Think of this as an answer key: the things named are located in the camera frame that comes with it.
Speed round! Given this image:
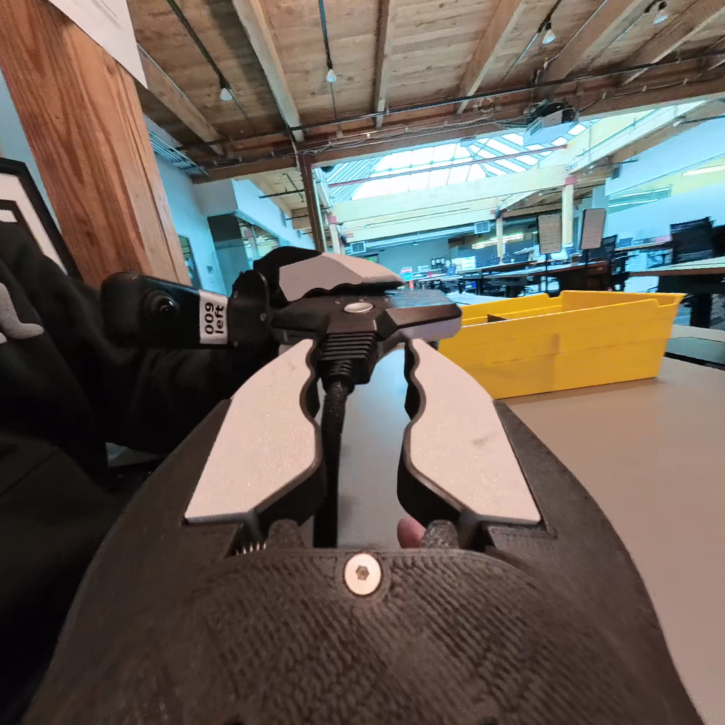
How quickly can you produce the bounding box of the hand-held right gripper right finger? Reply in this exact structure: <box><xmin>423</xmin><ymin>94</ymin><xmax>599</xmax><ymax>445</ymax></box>
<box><xmin>396</xmin><ymin>338</ymin><xmax>543</xmax><ymax>528</ymax></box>

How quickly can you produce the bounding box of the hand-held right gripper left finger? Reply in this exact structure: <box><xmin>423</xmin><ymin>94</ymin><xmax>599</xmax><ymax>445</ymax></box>
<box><xmin>184</xmin><ymin>339</ymin><xmax>329</xmax><ymax>555</ymax></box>

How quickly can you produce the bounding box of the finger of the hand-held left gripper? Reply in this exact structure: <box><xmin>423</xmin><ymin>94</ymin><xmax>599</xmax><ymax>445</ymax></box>
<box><xmin>252</xmin><ymin>246</ymin><xmax>405</xmax><ymax>311</ymax></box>

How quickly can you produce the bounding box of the black braided cable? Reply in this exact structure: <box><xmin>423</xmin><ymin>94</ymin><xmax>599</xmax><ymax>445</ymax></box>
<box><xmin>312</xmin><ymin>331</ymin><xmax>379</xmax><ymax>549</ymax></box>

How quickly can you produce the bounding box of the person's left forearm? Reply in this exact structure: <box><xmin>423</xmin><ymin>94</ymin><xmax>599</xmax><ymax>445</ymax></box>
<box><xmin>85</xmin><ymin>334</ymin><xmax>284</xmax><ymax>454</ymax></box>

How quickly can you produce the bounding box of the glass skylight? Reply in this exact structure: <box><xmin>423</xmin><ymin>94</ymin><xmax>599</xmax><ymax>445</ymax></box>
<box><xmin>325</xmin><ymin>133</ymin><xmax>567</xmax><ymax>199</ymax></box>

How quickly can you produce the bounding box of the yellow storage bin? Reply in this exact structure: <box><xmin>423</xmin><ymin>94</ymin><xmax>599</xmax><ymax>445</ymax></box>
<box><xmin>439</xmin><ymin>290</ymin><xmax>686</xmax><ymax>400</ymax></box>

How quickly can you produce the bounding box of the long work table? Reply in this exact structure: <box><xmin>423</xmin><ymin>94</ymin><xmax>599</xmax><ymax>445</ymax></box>
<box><xmin>416</xmin><ymin>261</ymin><xmax>629</xmax><ymax>296</ymax></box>

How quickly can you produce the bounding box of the standing notice board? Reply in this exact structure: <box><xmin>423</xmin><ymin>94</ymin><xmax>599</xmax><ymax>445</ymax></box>
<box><xmin>579</xmin><ymin>207</ymin><xmax>608</xmax><ymax>251</ymax></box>
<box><xmin>537</xmin><ymin>213</ymin><xmax>563</xmax><ymax>256</ymax></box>

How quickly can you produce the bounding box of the black framed picture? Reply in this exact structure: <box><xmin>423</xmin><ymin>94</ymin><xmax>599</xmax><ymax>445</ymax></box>
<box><xmin>0</xmin><ymin>157</ymin><xmax>83</xmax><ymax>281</ymax></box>

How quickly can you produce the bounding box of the ceiling projector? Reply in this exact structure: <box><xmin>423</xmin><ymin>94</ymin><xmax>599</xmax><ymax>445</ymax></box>
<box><xmin>522</xmin><ymin>99</ymin><xmax>580</xmax><ymax>147</ymax></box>

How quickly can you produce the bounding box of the black office chair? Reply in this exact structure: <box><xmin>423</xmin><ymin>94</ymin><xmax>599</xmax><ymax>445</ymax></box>
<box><xmin>670</xmin><ymin>217</ymin><xmax>716</xmax><ymax>265</ymax></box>

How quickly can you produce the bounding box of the white paper sheet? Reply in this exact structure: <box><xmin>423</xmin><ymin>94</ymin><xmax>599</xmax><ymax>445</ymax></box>
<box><xmin>48</xmin><ymin>0</ymin><xmax>149</xmax><ymax>88</ymax></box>

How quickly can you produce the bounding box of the wooden post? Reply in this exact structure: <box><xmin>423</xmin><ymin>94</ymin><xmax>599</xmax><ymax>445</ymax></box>
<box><xmin>0</xmin><ymin>0</ymin><xmax>192</xmax><ymax>291</ymax></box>

